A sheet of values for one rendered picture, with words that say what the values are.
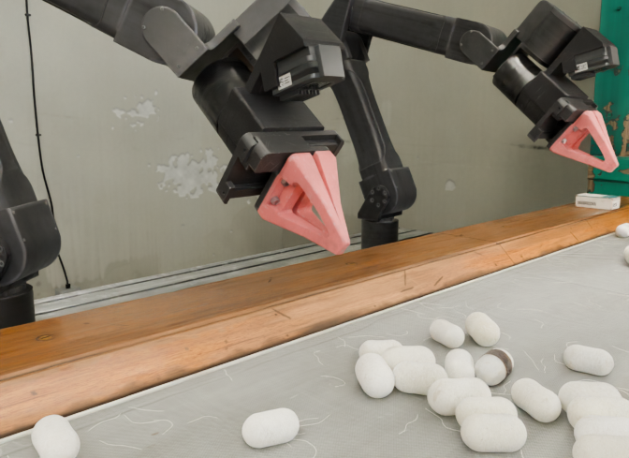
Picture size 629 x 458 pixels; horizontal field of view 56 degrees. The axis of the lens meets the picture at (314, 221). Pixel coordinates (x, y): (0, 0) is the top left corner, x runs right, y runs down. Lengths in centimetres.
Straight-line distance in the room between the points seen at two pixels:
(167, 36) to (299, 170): 16
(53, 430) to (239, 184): 24
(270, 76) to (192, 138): 218
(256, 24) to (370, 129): 48
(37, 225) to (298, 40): 32
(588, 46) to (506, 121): 140
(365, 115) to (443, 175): 141
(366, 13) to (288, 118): 52
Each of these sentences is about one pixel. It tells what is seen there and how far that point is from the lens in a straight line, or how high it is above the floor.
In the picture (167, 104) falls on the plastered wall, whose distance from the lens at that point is 258.
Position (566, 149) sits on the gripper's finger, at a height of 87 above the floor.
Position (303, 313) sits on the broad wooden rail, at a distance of 49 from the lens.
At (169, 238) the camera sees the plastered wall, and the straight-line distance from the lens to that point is 262.
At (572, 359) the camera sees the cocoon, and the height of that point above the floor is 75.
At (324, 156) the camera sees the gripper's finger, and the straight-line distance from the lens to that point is 47.
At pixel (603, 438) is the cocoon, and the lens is 33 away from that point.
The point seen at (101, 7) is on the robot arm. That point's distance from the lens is 56.
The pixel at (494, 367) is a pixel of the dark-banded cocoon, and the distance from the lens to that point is 40.
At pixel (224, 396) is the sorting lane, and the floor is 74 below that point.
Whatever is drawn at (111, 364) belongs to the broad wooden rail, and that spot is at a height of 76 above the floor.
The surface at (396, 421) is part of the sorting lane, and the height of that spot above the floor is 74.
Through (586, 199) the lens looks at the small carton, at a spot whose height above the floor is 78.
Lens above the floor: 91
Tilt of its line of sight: 10 degrees down
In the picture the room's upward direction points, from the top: straight up
